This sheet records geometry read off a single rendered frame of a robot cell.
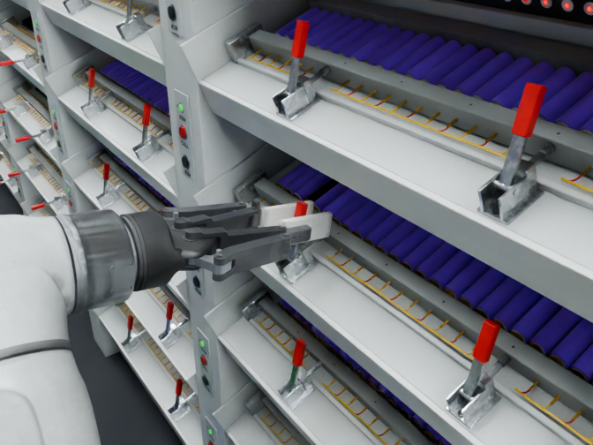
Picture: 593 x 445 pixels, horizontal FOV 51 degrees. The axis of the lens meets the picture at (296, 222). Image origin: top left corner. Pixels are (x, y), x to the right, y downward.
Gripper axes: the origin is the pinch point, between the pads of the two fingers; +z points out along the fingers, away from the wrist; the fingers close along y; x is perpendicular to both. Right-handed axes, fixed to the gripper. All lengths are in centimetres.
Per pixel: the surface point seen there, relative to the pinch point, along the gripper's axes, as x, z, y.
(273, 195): -1.6, 4.3, -11.0
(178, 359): -46, 5, -38
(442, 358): -5.3, 2.5, 21.5
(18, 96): -25, 6, -156
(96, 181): -25, 5, -81
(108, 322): -66, 8, -83
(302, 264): -5.0, 0.8, 1.1
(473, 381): -3.1, -0.2, 26.9
